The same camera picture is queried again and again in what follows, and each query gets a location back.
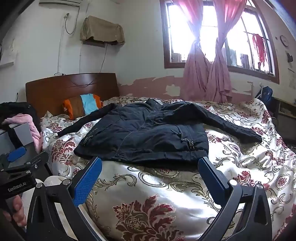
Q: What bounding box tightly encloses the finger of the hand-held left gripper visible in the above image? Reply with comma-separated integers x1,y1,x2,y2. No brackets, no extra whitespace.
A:
3,151,49,174
0,146,26,171

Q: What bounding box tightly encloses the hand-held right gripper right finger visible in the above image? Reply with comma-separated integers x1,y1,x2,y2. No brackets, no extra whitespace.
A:
198,156,272,241

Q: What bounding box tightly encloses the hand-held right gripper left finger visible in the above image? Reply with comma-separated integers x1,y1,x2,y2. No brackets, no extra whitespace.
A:
26,156,109,241

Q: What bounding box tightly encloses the dark navy jacket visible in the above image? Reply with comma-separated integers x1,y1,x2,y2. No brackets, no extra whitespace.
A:
57,98,263,166

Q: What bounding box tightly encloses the person's left hand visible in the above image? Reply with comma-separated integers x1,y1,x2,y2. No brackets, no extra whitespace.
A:
4,194,27,227

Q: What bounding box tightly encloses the grey box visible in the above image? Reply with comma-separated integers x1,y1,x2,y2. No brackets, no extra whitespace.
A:
0,122,38,168

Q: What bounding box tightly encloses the pink fluffy cloth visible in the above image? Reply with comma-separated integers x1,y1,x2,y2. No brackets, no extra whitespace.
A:
1,113,42,152

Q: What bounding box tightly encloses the black clothing pile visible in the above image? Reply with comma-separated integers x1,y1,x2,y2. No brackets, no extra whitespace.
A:
0,102,41,133

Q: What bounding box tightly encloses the floral bedspread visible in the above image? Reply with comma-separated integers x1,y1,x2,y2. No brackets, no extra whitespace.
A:
39,95,296,241

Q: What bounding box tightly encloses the wooden headboard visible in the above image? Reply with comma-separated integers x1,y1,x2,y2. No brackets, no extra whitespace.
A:
25,73,120,118

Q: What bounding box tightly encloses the orange brown blue striped pillow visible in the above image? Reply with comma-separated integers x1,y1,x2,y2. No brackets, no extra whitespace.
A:
62,93,104,120

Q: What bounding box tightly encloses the blue backpack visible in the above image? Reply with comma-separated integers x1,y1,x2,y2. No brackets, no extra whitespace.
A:
254,86,274,106

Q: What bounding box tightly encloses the wooden desk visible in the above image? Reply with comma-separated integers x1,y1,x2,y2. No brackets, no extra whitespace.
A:
273,96,296,131

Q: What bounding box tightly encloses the pink curtain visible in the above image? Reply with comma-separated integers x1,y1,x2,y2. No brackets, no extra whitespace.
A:
205,0,247,103
172,0,213,100

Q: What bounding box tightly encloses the red hanging cloth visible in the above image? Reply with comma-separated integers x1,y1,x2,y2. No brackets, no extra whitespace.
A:
252,34,268,68

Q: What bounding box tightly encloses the white air conditioner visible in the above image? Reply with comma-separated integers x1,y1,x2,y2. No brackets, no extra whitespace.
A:
39,0,83,5

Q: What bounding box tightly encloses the white wall paper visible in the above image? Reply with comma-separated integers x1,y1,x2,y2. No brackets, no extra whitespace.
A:
0,38,19,67

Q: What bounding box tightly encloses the white wall pipe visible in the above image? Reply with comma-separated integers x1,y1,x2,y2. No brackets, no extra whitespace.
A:
56,16,65,75

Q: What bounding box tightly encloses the thin black cable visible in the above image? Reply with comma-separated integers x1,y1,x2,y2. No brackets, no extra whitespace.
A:
99,44,108,74

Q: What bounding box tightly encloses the looped grey hose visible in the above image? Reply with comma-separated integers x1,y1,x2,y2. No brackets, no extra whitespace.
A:
64,13,80,35

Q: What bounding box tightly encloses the khaki cloth covered wall shelf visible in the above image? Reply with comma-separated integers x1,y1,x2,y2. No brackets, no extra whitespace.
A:
80,16,125,48

